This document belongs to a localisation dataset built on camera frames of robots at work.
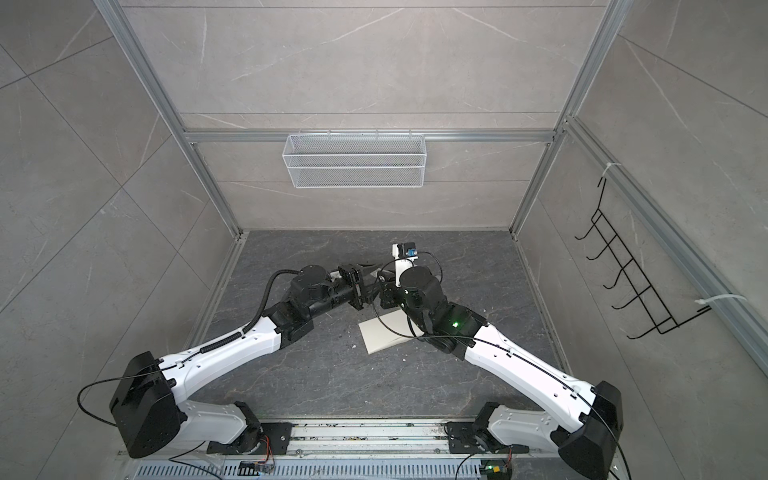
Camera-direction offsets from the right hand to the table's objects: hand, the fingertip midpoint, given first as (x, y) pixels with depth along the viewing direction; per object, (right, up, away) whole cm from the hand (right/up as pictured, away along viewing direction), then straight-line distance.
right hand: (382, 271), depth 71 cm
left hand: (+1, +2, -3) cm, 4 cm away
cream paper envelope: (-2, -21, +20) cm, 29 cm away
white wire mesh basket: (-11, +36, +30) cm, 48 cm away
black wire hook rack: (+57, -4, -8) cm, 58 cm away
